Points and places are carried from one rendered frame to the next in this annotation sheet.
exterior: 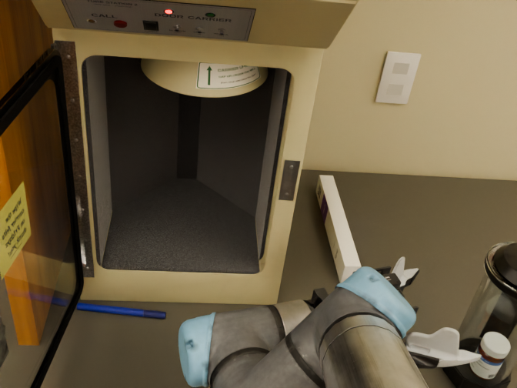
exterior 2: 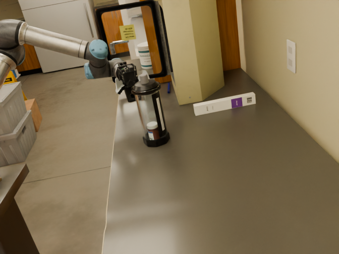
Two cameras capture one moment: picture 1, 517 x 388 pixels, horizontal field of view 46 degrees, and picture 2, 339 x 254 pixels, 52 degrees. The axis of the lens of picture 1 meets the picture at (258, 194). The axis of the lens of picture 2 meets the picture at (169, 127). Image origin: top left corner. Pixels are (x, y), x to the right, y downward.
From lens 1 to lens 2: 1.75 m
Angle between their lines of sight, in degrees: 80
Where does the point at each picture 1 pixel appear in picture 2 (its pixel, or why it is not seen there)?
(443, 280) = (207, 132)
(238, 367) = not seen: hidden behind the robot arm
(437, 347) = (118, 85)
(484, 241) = (244, 141)
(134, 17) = not seen: outside the picture
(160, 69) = not seen: hidden behind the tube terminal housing
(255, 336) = (113, 62)
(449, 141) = (311, 107)
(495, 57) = (317, 52)
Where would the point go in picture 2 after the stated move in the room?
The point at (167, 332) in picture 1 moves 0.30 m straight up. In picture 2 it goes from (163, 94) to (152, 36)
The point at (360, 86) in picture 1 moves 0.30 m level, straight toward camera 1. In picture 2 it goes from (284, 58) to (209, 65)
